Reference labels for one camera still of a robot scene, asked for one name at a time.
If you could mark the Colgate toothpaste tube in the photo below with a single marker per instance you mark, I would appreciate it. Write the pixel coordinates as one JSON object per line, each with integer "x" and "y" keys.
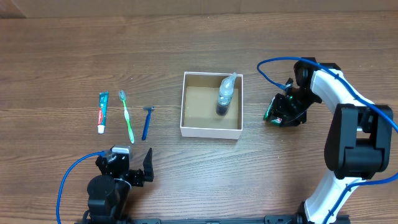
{"x": 103, "y": 103}

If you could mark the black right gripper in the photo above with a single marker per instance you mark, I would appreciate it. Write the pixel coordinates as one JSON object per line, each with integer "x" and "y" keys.
{"x": 282, "y": 111}

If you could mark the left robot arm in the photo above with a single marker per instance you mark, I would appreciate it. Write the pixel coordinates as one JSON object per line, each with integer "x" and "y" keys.
{"x": 109, "y": 191}

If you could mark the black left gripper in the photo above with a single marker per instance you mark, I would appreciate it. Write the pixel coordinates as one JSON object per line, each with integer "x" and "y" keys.
{"x": 137, "y": 175}

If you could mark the clear bottle with dark liquid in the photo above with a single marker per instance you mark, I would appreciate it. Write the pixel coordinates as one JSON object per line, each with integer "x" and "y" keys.
{"x": 226, "y": 92}

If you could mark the blue disposable razor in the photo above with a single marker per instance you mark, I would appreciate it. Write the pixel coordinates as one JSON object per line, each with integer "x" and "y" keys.
{"x": 147, "y": 122}

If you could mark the green white toothbrush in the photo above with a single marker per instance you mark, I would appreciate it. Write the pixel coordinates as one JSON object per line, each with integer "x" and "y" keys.
{"x": 122, "y": 97}

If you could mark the green Dettol soap bar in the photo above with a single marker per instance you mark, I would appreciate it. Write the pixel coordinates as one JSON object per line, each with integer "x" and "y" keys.
{"x": 269, "y": 117}

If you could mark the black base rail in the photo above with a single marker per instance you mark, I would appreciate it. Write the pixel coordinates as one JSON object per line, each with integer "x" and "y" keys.
{"x": 268, "y": 219}

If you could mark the white cardboard box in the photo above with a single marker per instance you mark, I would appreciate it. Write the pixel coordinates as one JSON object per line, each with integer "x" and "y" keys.
{"x": 198, "y": 117}

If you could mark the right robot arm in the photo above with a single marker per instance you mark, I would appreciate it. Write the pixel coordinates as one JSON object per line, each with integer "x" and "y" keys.
{"x": 359, "y": 139}

